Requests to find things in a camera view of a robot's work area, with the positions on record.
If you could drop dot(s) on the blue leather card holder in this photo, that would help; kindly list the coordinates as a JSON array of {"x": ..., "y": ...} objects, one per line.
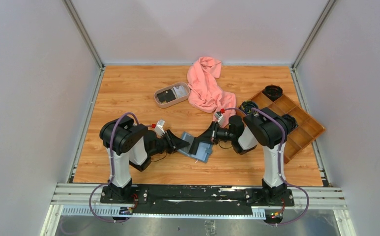
[{"x": 199, "y": 151}]

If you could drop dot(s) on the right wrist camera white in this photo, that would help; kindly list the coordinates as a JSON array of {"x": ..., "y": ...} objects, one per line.
[{"x": 220, "y": 119}]

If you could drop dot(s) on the aluminium rail frame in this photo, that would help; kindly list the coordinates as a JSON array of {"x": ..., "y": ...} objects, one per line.
[{"x": 76, "y": 210}]

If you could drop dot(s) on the black tape roll upper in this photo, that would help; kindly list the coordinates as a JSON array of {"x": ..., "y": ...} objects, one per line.
[{"x": 273, "y": 92}]

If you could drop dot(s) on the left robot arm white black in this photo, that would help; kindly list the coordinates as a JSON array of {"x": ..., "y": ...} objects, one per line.
[{"x": 132, "y": 144}]

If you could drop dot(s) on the pink cloth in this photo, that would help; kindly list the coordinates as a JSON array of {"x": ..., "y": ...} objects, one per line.
[{"x": 205, "y": 93}]

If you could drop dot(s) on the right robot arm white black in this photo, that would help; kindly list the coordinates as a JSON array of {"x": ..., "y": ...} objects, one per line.
[{"x": 262, "y": 127}]

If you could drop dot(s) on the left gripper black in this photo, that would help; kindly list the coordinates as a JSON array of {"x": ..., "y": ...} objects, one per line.
[{"x": 174, "y": 143}]

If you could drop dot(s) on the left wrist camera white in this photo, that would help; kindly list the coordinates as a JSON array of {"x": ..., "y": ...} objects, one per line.
[{"x": 159, "y": 127}]

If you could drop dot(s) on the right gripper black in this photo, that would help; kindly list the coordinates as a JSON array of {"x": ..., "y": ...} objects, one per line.
[{"x": 211, "y": 133}]

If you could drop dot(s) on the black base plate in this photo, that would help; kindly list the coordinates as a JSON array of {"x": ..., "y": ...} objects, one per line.
[{"x": 197, "y": 199}]

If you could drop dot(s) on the pink oval tray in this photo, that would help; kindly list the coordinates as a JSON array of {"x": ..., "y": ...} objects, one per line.
[{"x": 163, "y": 106}]

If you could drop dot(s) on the black card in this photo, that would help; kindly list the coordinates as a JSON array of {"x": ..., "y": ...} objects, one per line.
[
  {"x": 194, "y": 146},
  {"x": 166, "y": 96}
]

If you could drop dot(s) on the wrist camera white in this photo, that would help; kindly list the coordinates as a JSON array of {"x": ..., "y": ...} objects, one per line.
[
  {"x": 159, "y": 127},
  {"x": 220, "y": 119}
]

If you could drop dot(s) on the black tape roll lower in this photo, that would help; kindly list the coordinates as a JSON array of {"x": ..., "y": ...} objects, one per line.
[{"x": 291, "y": 120}]

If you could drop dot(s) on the wooden compartment tray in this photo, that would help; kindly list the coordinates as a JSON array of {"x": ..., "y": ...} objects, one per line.
[{"x": 306, "y": 128}]

